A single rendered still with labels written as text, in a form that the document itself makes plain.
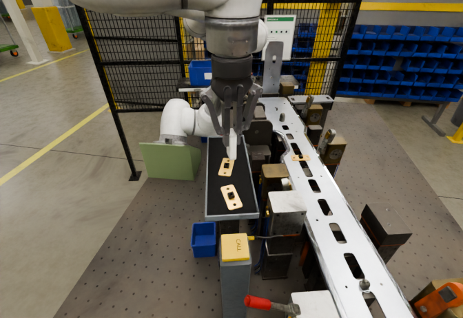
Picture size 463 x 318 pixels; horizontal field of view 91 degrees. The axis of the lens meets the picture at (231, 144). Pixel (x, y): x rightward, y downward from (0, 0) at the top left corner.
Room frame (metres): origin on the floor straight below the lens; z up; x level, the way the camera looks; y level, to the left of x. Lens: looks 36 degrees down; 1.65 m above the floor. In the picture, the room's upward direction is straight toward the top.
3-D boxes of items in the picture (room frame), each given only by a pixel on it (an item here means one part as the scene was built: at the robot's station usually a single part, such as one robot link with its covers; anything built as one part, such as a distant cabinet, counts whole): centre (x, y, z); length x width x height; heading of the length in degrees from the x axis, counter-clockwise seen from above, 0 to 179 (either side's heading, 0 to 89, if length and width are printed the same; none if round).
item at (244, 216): (0.55, 0.01, 1.16); 0.37 x 0.14 x 0.02; 4
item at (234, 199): (0.43, 0.00, 1.17); 0.08 x 0.04 x 0.01; 18
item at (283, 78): (1.68, -0.05, 1.02); 0.90 x 0.22 x 0.03; 94
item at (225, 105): (0.43, 0.01, 1.43); 0.04 x 0.01 x 0.11; 17
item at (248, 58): (0.43, 0.00, 1.50); 0.08 x 0.07 x 0.09; 107
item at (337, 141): (0.87, -0.49, 0.87); 0.12 x 0.07 x 0.35; 94
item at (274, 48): (1.53, -0.27, 1.17); 0.12 x 0.01 x 0.34; 94
